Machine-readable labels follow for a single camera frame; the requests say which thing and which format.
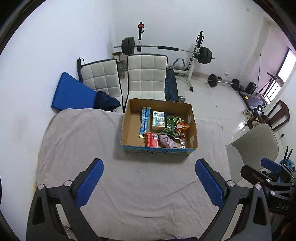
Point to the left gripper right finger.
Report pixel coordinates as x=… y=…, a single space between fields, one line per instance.
x=253 y=222

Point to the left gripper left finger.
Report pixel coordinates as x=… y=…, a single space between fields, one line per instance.
x=44 y=222

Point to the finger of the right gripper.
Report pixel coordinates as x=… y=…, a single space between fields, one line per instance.
x=254 y=177
x=282 y=170

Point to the orange sunflower seed bag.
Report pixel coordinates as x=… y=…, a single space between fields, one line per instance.
x=180 y=128

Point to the lilac cloth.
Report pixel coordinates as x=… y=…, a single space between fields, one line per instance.
x=168 y=142

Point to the red snack bag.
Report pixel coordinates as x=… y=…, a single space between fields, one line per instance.
x=151 y=140

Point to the long blue snack packet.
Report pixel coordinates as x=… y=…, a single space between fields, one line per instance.
x=144 y=124

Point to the grey upholstered chair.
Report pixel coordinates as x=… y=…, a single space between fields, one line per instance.
x=259 y=142

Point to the dark wooden chair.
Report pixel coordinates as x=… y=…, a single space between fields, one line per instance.
x=276 y=118

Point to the grey table cloth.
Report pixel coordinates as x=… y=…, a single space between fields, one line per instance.
x=141 y=196

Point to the green snack bag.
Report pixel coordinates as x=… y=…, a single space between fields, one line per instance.
x=171 y=126

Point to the floor barbell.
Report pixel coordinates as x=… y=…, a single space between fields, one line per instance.
x=214 y=80

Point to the white blue tissue pack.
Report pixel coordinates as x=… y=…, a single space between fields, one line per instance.
x=158 y=120

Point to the open cardboard box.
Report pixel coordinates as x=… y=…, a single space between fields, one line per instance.
x=131 y=126

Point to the blue patterned bench pad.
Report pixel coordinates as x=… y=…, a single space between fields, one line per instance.
x=171 y=89

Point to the blue foam mat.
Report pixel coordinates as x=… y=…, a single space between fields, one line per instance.
x=70 y=93

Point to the dark blue cloth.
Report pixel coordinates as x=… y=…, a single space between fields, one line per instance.
x=105 y=102

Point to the barbell on rack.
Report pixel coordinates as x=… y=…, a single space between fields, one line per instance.
x=203 y=55

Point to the white weight bench rack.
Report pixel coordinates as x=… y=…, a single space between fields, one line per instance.
x=188 y=71

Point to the white quilted chair left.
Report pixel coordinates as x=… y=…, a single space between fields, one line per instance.
x=102 y=76

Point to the white quilted chair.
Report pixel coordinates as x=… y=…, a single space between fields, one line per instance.
x=146 y=76
x=102 y=76

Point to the white quilted chair right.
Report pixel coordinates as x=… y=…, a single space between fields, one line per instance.
x=146 y=76

